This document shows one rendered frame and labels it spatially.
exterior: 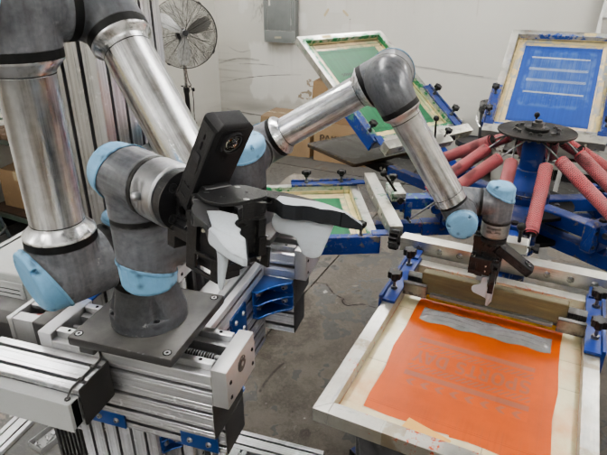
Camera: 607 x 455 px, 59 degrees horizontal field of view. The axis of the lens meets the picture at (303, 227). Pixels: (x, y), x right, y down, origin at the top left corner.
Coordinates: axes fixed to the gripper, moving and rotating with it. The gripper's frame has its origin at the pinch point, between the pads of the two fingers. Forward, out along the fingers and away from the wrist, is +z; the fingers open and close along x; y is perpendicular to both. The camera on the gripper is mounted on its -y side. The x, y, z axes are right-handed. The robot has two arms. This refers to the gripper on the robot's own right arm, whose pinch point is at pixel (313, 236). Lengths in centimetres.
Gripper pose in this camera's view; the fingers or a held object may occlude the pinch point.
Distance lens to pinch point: 47.4
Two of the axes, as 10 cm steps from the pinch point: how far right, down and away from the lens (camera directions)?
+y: -0.9, 9.4, 3.4
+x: -6.8, 1.9, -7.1
